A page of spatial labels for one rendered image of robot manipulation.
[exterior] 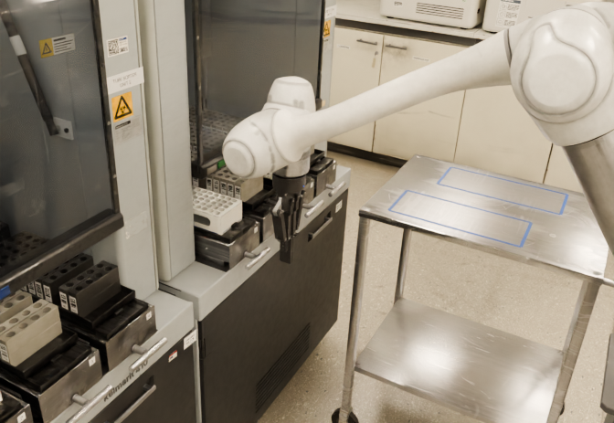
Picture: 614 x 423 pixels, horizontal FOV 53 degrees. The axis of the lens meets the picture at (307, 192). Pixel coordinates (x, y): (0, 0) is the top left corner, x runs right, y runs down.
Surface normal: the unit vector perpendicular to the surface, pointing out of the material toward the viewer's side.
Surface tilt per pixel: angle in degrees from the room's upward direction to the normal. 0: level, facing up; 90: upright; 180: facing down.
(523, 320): 0
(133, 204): 90
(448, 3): 90
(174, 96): 90
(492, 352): 0
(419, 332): 0
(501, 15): 90
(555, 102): 81
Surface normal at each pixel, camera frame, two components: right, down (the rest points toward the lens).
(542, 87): -0.44, 0.30
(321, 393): 0.04, -0.89
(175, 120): 0.88, 0.25
